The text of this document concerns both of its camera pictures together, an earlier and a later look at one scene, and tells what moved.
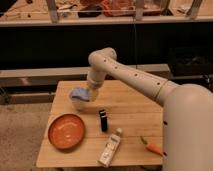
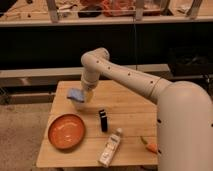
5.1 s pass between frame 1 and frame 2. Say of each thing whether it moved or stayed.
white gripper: moved
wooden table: stayed
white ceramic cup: stayed
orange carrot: stayed
